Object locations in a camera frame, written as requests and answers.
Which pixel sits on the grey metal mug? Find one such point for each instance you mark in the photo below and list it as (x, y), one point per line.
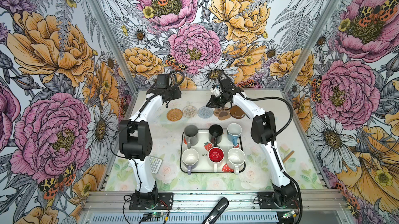
(190, 136)

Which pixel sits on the multicolour woven round coaster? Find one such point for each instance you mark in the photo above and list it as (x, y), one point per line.
(189, 111)

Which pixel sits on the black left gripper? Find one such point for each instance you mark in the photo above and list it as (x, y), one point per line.
(178, 94)

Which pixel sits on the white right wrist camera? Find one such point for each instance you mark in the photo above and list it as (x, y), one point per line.
(215, 90)

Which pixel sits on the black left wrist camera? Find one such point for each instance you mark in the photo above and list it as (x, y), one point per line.
(163, 81)

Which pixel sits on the wooden stick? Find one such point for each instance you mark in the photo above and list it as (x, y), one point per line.
(286, 158)

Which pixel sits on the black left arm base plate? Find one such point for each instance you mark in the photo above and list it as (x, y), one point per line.
(163, 201)

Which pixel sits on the white strawberry print tray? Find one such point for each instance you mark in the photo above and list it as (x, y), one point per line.
(204, 165)

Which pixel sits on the grey woven round coaster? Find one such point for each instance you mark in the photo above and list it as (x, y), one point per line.
(205, 112)

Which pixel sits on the light blue mug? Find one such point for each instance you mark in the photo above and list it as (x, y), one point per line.
(234, 131)

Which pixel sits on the black handheld device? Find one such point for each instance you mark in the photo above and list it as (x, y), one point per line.
(217, 211)

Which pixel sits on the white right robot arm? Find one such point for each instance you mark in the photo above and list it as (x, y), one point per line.
(263, 132)

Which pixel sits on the white mug purple handle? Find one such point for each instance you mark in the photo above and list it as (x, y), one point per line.
(190, 159)

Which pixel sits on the aluminium front rail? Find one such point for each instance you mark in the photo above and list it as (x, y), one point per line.
(200, 201)

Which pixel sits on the black mug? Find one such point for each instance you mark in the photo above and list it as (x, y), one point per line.
(215, 134)

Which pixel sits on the cork paw print coaster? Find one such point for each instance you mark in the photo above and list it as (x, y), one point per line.
(222, 113)

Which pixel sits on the scratched brown round wooden coaster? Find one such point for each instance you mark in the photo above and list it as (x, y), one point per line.
(237, 113)

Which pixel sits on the white scientific calculator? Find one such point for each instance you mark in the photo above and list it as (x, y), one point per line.
(155, 164)

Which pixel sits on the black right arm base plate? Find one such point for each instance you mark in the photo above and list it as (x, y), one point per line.
(270, 200)

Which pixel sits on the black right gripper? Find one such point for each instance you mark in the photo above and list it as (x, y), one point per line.
(214, 103)

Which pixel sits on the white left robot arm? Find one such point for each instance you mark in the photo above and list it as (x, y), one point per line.
(135, 141)

